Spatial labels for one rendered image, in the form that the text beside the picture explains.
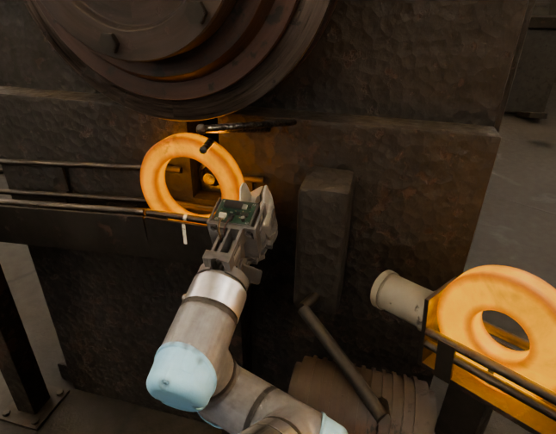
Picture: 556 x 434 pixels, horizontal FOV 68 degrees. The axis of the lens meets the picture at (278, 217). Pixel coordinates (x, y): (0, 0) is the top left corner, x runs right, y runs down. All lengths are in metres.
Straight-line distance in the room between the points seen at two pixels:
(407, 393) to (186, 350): 0.35
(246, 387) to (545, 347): 0.34
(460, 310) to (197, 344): 0.32
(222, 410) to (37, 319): 1.27
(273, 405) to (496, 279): 0.29
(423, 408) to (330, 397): 0.13
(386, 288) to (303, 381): 0.20
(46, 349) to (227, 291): 1.16
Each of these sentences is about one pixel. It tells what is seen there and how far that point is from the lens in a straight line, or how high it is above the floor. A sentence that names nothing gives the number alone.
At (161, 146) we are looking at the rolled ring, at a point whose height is 0.83.
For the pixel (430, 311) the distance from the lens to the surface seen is 0.57.
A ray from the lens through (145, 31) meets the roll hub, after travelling 0.55.
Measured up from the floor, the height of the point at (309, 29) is 1.01.
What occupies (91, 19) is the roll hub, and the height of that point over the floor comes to 1.02.
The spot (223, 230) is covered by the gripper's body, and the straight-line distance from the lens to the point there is 0.58.
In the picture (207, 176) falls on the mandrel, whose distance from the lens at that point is 0.80.
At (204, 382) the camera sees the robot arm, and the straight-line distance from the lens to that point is 0.49.
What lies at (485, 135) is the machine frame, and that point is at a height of 0.87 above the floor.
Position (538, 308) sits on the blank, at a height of 0.77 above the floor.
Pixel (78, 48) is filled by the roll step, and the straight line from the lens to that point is 0.70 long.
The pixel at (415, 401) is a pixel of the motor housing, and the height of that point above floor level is 0.53.
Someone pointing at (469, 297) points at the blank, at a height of 0.74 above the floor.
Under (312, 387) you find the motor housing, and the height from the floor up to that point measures 0.52.
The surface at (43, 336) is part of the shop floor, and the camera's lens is 1.68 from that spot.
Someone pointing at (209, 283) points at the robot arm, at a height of 0.74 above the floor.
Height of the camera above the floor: 1.05
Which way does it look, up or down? 29 degrees down
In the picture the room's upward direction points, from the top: 1 degrees clockwise
